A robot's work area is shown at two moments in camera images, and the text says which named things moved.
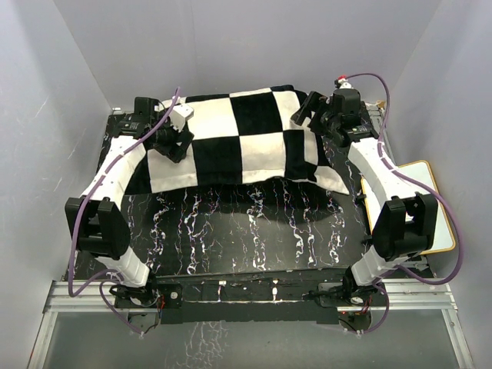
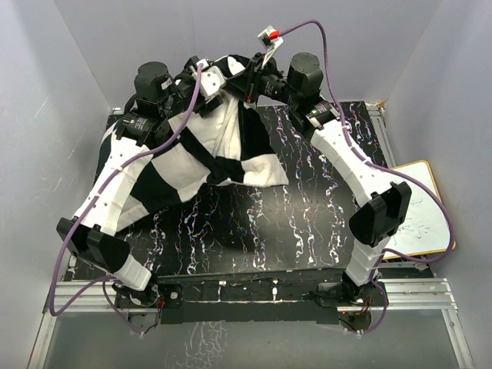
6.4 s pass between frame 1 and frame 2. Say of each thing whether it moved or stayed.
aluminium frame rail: stayed
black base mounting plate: stayed
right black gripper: moved
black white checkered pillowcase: moved
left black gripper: moved
